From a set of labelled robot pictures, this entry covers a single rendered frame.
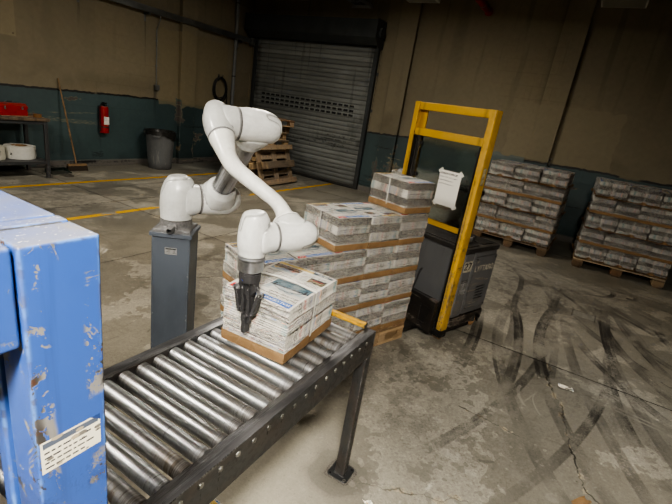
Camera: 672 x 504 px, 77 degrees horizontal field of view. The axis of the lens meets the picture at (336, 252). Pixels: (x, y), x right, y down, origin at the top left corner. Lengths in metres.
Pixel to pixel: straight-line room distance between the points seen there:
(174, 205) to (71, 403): 1.74
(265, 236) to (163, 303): 1.11
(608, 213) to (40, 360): 6.98
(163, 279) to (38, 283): 1.89
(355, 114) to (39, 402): 9.59
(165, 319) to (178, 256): 0.37
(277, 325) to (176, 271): 0.91
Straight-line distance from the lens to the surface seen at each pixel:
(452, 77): 9.24
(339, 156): 10.10
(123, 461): 1.29
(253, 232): 1.39
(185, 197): 2.21
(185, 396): 1.46
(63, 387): 0.53
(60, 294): 0.48
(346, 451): 2.25
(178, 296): 2.36
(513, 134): 8.88
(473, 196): 3.33
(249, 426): 1.35
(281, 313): 1.50
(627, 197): 7.24
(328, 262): 2.68
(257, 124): 1.79
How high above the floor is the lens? 1.70
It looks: 19 degrees down
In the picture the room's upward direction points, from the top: 9 degrees clockwise
